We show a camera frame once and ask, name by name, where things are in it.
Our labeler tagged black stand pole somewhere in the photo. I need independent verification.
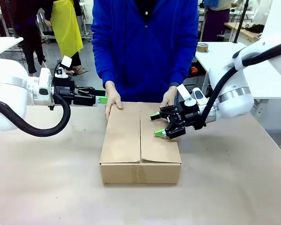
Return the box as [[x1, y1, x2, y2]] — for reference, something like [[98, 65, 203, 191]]
[[233, 0, 250, 44]]

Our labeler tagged white metal cart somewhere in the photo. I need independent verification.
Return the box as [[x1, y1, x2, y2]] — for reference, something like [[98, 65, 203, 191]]
[[37, 7, 56, 42]]

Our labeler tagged person in yellow apron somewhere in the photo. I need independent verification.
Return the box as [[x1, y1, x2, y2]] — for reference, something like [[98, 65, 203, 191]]
[[44, 0, 89, 75]]

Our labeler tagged person's right hand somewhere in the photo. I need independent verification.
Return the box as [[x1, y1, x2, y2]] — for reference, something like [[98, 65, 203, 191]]
[[104, 80, 125, 121]]

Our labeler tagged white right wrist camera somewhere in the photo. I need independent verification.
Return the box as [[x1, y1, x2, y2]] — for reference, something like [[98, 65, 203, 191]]
[[177, 84, 198, 107]]

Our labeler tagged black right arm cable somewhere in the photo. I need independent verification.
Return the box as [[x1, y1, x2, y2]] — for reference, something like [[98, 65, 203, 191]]
[[200, 39, 281, 129]]

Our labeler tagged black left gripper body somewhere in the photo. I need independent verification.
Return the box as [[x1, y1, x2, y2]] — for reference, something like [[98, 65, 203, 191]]
[[52, 78, 79, 106]]

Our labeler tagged brown tape roll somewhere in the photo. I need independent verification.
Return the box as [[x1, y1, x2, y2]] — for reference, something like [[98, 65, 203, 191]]
[[197, 42, 209, 53]]

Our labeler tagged person in purple skirt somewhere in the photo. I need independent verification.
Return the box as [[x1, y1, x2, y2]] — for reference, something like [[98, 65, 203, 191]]
[[201, 0, 239, 43]]

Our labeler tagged brown cardboard box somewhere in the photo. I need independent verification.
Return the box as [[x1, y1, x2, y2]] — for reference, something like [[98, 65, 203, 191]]
[[99, 101, 182, 186]]

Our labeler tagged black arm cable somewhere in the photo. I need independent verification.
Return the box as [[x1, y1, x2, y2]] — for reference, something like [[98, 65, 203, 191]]
[[0, 93, 71, 138], [200, 39, 281, 129]]

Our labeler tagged person's left forearm blue sleeve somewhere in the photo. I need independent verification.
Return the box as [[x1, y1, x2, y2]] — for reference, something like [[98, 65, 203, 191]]
[[169, 42, 200, 89]]

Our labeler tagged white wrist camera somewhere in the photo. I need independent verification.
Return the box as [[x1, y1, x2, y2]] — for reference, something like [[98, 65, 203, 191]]
[[55, 55, 72, 79], [177, 84, 198, 107]]

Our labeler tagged person in blue jacket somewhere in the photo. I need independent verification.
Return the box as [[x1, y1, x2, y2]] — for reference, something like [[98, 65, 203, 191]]
[[90, 0, 200, 104]]

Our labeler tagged dark floor mat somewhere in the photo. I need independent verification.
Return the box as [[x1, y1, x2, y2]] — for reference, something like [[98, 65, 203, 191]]
[[69, 67, 89, 76]]

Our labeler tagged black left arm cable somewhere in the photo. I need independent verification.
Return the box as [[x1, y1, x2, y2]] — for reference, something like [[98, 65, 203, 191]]
[[0, 93, 71, 138]]

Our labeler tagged person's right forearm blue sleeve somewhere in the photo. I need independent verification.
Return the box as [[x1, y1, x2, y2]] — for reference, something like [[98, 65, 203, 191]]
[[91, 42, 117, 88]]

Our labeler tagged small white table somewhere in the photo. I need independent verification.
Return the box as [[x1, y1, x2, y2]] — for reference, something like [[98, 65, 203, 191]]
[[0, 37, 24, 60]]

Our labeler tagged large white table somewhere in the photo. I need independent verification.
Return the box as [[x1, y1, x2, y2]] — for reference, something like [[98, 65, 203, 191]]
[[194, 42, 281, 99]]

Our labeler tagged person in dark clothes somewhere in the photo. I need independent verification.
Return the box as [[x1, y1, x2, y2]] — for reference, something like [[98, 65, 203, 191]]
[[0, 0, 48, 75]]

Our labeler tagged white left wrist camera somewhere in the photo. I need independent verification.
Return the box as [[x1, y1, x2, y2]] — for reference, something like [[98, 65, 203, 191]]
[[55, 55, 72, 79]]

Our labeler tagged wooden work table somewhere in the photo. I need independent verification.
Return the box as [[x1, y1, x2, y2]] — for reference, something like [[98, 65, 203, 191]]
[[224, 22, 261, 45]]

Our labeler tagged person's left hand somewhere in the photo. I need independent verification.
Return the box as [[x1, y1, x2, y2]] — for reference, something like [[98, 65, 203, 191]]
[[159, 85, 178, 109]]

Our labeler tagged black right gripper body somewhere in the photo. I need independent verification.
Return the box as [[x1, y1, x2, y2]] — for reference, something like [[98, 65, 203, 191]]
[[175, 102, 203, 131]]

